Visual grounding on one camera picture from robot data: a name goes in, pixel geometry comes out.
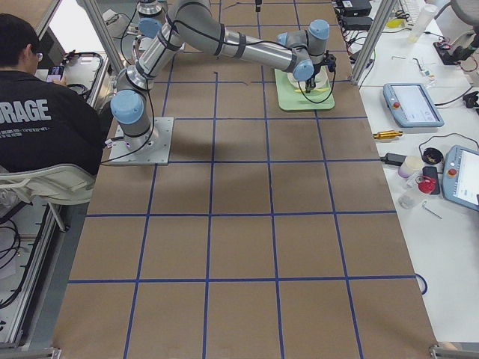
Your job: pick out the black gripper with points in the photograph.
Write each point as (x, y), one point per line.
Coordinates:
(313, 75)

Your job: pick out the white round plate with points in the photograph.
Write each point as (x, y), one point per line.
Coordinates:
(297, 84)

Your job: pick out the yellow plastic fork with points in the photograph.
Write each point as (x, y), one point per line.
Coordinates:
(320, 90)

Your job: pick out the light green plastic tray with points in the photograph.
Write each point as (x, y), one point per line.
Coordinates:
(289, 100)

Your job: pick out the teach pendant with red button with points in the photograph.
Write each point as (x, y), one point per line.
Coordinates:
(460, 177)

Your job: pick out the person in black jacket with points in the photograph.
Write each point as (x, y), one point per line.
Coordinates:
(42, 123)

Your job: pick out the grey office chair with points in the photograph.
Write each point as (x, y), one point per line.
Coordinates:
(65, 185)

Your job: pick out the aluminium frame post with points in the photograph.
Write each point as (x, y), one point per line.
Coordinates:
(379, 21)

